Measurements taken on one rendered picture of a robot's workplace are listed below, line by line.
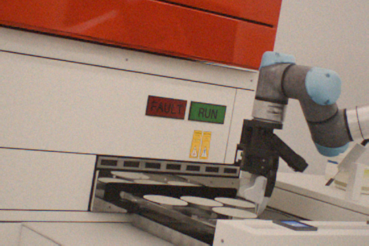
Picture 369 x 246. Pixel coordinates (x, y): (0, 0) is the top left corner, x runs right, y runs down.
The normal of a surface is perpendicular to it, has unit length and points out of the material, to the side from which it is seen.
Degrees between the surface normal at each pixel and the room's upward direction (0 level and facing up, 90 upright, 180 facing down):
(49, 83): 90
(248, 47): 90
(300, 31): 90
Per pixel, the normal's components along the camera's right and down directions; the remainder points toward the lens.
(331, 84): 0.69, 0.15
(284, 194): -0.77, -0.10
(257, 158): 0.22, 0.09
